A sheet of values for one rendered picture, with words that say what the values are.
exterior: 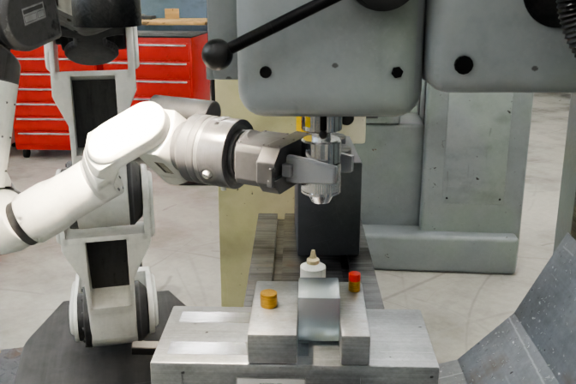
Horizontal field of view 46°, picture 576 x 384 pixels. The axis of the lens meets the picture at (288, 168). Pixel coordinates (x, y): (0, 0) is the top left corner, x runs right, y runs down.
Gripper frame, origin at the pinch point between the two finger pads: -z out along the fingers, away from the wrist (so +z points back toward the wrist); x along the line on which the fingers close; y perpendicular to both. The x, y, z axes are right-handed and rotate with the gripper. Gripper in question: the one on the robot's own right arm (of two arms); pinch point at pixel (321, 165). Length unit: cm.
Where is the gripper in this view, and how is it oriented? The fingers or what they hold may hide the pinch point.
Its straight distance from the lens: 81.0
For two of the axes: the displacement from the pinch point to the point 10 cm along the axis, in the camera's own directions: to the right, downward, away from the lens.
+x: 4.3, -2.4, 8.7
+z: -9.0, -1.3, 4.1
